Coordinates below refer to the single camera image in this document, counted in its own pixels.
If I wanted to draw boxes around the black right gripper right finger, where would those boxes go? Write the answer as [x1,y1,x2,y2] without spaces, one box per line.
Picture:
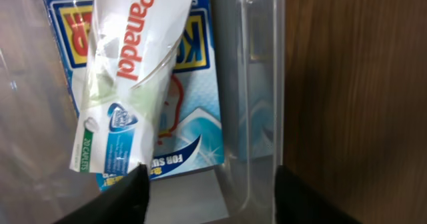
[274,165,360,224]

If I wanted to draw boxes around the white Panadol box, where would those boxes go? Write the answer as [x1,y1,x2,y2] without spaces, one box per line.
[69,0,192,175]

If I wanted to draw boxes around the blue Kool Fever box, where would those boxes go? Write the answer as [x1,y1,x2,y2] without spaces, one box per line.
[43,0,224,179]

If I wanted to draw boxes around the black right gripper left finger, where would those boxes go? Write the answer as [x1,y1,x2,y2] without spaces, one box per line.
[56,165,150,224]

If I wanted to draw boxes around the clear plastic container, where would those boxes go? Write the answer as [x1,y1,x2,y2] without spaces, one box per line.
[1,0,285,223]

